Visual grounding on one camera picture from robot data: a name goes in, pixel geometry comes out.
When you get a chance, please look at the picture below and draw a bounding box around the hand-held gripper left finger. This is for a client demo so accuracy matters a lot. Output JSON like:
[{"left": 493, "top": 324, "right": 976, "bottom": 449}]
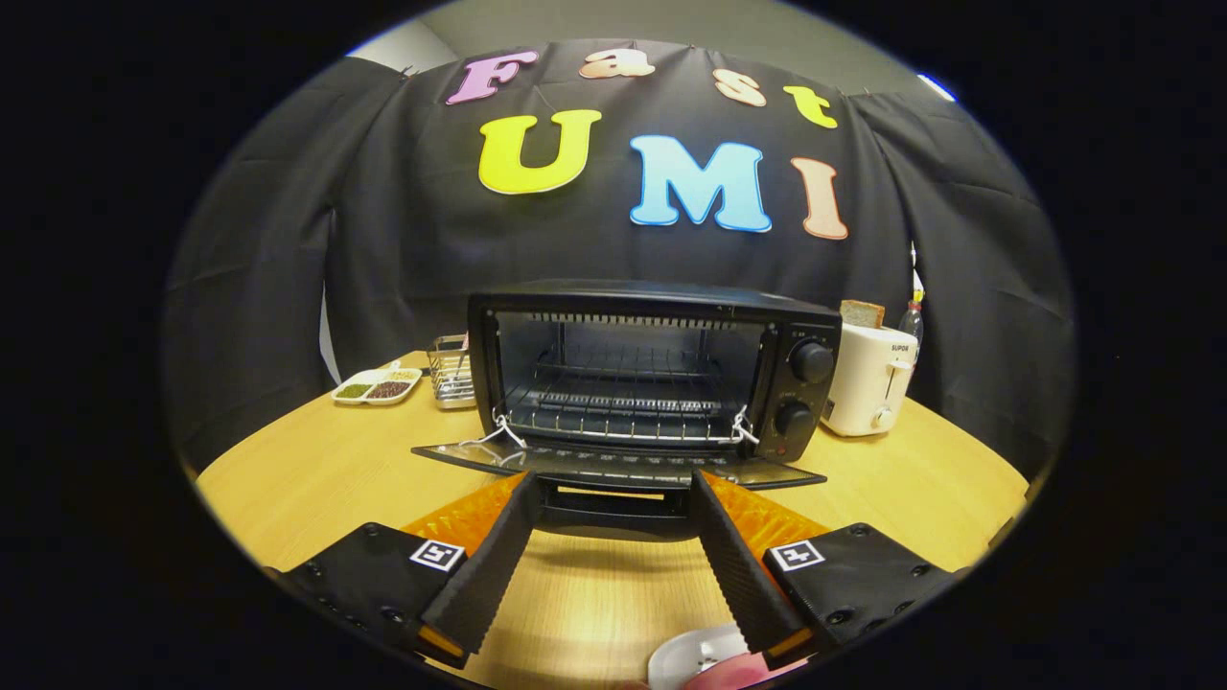
[{"left": 273, "top": 470, "right": 543, "bottom": 670}]

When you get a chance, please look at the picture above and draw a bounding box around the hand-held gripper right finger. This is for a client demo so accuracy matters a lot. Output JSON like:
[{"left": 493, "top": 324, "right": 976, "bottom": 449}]
[{"left": 688, "top": 468, "right": 960, "bottom": 672}]

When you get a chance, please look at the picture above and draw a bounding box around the black toaster oven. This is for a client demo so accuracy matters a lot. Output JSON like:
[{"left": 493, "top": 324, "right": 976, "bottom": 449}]
[{"left": 412, "top": 280, "right": 845, "bottom": 540}]

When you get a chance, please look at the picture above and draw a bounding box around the pink meat slice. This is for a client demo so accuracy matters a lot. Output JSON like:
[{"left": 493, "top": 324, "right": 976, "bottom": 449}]
[{"left": 685, "top": 656, "right": 797, "bottom": 690}]

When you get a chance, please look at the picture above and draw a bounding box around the white divided dish with beans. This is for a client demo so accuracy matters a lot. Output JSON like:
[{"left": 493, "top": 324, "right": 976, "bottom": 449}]
[{"left": 331, "top": 362, "right": 423, "bottom": 406}]

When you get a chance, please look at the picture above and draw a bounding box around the metal wire basket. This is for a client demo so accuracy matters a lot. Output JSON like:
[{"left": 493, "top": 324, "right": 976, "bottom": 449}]
[{"left": 427, "top": 333, "right": 477, "bottom": 411}]

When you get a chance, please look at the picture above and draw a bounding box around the white rectangular tray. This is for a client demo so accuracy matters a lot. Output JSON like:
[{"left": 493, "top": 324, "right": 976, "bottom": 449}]
[{"left": 647, "top": 623, "right": 758, "bottom": 690}]

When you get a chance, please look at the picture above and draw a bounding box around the white pop-up toaster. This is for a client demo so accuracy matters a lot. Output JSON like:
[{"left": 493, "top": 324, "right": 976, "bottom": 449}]
[{"left": 822, "top": 323, "right": 919, "bottom": 438}]

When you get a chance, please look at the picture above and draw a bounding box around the clear plastic bottle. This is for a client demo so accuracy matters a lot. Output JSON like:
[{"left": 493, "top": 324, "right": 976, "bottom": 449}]
[{"left": 899, "top": 287, "right": 926, "bottom": 351}]

